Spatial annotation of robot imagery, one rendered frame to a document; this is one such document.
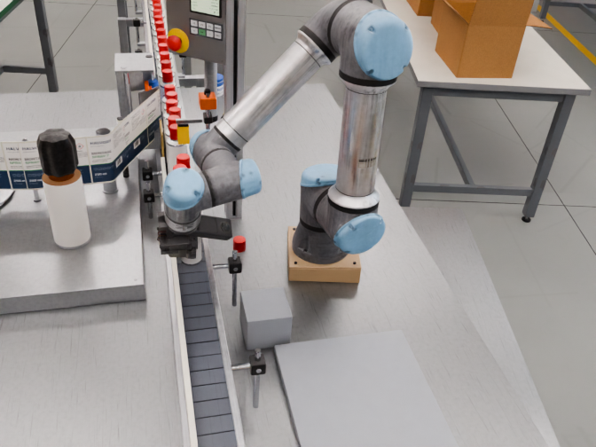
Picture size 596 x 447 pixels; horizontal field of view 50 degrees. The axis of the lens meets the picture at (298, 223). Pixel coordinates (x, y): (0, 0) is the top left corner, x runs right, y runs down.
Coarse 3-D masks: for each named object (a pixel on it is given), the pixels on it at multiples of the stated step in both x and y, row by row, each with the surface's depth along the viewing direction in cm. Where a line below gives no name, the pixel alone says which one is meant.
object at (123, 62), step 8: (120, 56) 190; (128, 56) 191; (136, 56) 191; (144, 56) 192; (152, 56) 191; (120, 64) 185; (128, 64) 186; (136, 64) 186; (144, 64) 187; (152, 64) 187; (120, 72) 182; (128, 72) 182; (136, 72) 183; (144, 72) 184; (152, 72) 184
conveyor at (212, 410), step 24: (192, 288) 148; (192, 312) 142; (192, 336) 136; (216, 336) 137; (192, 360) 131; (216, 360) 131; (192, 384) 126; (216, 384) 126; (216, 408) 121; (216, 432) 117
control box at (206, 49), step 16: (176, 0) 148; (224, 0) 144; (176, 16) 151; (192, 16) 149; (208, 16) 148; (224, 16) 146; (176, 32) 153; (224, 32) 148; (192, 48) 154; (208, 48) 152; (224, 48) 150; (224, 64) 153
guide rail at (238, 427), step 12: (192, 168) 176; (204, 240) 150; (204, 252) 148; (216, 300) 134; (216, 312) 131; (216, 324) 129; (228, 360) 121; (228, 372) 118; (228, 384) 116; (240, 420) 110; (240, 432) 108; (240, 444) 106
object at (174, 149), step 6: (174, 126) 169; (174, 132) 169; (174, 138) 170; (168, 144) 171; (174, 144) 170; (168, 150) 172; (174, 150) 171; (180, 150) 171; (168, 156) 173; (174, 156) 172; (174, 162) 173
